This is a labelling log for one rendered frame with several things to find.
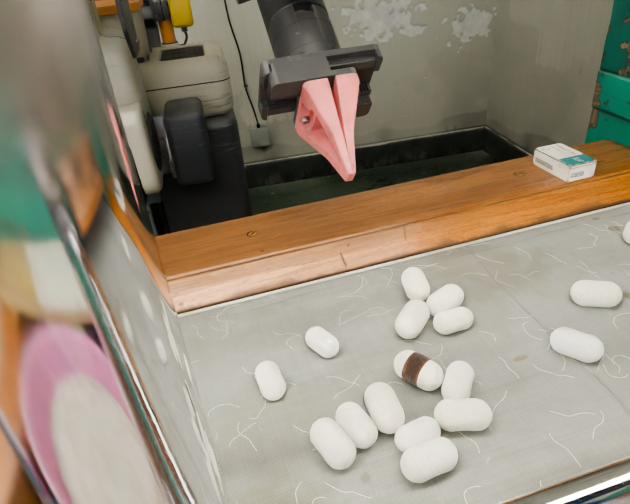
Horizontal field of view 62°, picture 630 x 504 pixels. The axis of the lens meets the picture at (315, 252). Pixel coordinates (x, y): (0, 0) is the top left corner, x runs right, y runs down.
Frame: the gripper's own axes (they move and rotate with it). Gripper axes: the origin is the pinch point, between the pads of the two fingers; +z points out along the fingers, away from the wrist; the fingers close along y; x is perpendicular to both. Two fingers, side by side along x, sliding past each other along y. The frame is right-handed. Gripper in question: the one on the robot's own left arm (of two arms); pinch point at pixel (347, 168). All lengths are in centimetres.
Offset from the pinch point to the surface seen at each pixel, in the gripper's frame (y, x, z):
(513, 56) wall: 135, 132, -101
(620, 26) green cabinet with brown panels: 40.7, 7.0, -14.6
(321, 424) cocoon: -8.2, -2.7, 18.3
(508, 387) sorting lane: 5.5, -1.3, 19.7
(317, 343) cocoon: -5.9, 2.8, 12.6
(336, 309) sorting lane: -2.7, 7.1, 9.6
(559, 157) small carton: 27.5, 10.0, -1.1
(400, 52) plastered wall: 92, 143, -120
